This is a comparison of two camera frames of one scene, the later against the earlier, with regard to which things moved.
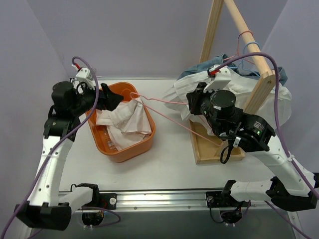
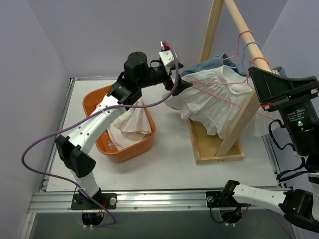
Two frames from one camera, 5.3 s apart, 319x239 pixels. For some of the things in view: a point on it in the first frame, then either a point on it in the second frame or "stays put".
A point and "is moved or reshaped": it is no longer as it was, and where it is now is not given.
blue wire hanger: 242,59 stays put
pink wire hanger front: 163,121 to 234,81
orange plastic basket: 129,91 stays put
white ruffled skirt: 245,88 is moved or reshaped
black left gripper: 103,97 to 168,81
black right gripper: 193,100 to 288,100
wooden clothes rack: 207,147 stays put
